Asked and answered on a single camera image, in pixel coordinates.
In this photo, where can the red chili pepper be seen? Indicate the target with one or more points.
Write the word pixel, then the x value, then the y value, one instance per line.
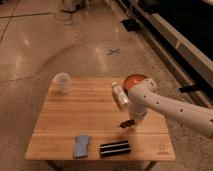
pixel 127 123

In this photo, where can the white ceramic cup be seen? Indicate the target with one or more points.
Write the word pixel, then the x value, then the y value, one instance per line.
pixel 62 81

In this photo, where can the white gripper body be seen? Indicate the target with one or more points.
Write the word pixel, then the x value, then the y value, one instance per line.
pixel 137 112

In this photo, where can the grey object with cables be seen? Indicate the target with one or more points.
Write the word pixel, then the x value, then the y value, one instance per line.
pixel 70 5

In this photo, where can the white plastic bottle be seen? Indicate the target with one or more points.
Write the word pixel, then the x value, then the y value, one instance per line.
pixel 119 95

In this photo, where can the black floor mat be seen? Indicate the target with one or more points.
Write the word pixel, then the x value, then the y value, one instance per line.
pixel 131 25

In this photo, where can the black striped block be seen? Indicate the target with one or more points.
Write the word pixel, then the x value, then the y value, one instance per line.
pixel 115 148

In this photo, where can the black floor bracket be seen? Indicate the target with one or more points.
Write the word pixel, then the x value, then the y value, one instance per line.
pixel 187 89

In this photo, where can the blue sponge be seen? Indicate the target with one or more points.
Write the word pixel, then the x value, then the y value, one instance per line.
pixel 81 146

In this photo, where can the wooden folding table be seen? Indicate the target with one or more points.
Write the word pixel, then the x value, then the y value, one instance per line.
pixel 89 109

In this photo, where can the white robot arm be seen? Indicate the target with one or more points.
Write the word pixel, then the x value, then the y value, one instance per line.
pixel 143 95

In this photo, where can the orange bowl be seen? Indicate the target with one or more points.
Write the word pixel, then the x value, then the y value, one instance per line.
pixel 132 80

